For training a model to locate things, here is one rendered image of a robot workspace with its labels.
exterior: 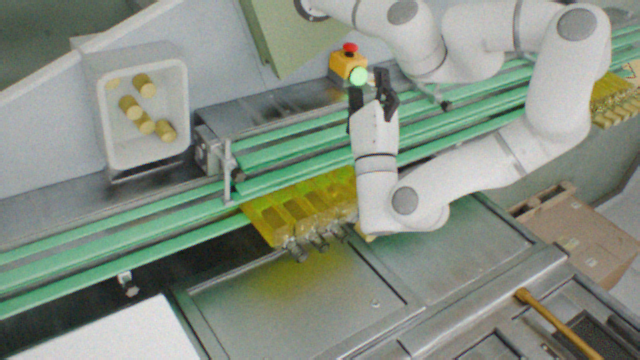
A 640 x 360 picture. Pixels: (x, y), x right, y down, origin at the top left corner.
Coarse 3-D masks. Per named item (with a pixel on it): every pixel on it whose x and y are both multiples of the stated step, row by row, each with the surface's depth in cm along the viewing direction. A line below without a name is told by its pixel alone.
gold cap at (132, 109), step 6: (126, 96) 108; (132, 96) 109; (120, 102) 108; (126, 102) 107; (132, 102) 107; (126, 108) 106; (132, 108) 106; (138, 108) 107; (126, 114) 106; (132, 114) 107; (138, 114) 108
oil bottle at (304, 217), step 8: (272, 192) 124; (280, 192) 124; (288, 192) 124; (280, 200) 122; (288, 200) 122; (296, 200) 122; (288, 208) 120; (296, 208) 120; (304, 208) 121; (296, 216) 118; (304, 216) 119; (312, 216) 119; (296, 224) 117; (304, 224) 117; (312, 224) 118; (304, 232) 117; (304, 240) 119
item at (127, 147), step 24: (120, 72) 97; (144, 72) 108; (168, 72) 110; (120, 96) 108; (168, 96) 114; (120, 120) 111; (168, 120) 118; (120, 144) 114; (144, 144) 115; (168, 144) 116; (120, 168) 110
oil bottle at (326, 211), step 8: (296, 184) 127; (304, 184) 127; (312, 184) 127; (296, 192) 125; (304, 192) 125; (312, 192) 125; (320, 192) 126; (304, 200) 123; (312, 200) 123; (320, 200) 123; (328, 200) 124; (312, 208) 122; (320, 208) 121; (328, 208) 122; (336, 208) 122; (320, 216) 120; (328, 216) 120; (336, 216) 121; (320, 224) 121; (328, 224) 121
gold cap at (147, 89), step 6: (132, 78) 107; (138, 78) 107; (144, 78) 106; (132, 84) 108; (138, 84) 106; (144, 84) 105; (150, 84) 106; (138, 90) 106; (144, 90) 106; (150, 90) 106; (156, 90) 107; (144, 96) 106; (150, 96) 107
